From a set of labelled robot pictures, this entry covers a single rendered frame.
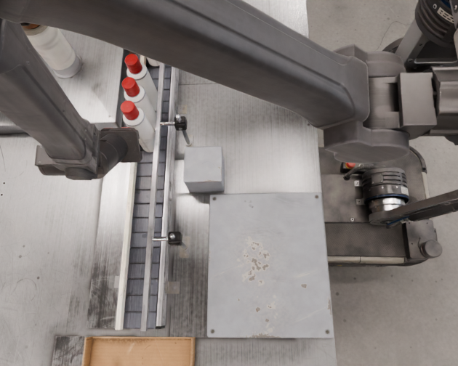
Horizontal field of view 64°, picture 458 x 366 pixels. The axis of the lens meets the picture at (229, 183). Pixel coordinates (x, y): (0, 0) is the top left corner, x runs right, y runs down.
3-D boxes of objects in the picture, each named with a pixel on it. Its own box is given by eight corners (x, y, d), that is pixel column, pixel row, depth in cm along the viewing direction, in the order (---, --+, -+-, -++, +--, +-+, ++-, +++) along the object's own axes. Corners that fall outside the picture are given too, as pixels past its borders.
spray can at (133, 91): (143, 116, 105) (118, 73, 86) (161, 115, 105) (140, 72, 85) (142, 133, 103) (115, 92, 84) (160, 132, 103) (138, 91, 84)
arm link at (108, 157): (108, 181, 64) (104, 149, 62) (70, 181, 65) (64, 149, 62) (121, 168, 71) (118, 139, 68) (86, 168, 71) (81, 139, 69)
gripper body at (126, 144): (89, 130, 75) (73, 139, 68) (139, 128, 74) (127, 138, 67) (95, 160, 77) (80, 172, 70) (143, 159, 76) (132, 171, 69)
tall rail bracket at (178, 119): (169, 139, 108) (155, 111, 92) (193, 139, 107) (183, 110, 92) (169, 149, 107) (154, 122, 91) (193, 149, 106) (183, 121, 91)
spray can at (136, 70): (145, 96, 107) (121, 50, 88) (163, 96, 107) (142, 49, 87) (144, 112, 106) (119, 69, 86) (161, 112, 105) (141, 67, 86)
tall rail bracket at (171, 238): (163, 241, 98) (146, 229, 83) (190, 241, 98) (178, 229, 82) (163, 253, 97) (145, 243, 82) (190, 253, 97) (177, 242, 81)
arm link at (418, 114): (454, 124, 35) (448, 72, 36) (344, 125, 36) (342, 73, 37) (413, 149, 44) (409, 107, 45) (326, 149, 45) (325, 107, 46)
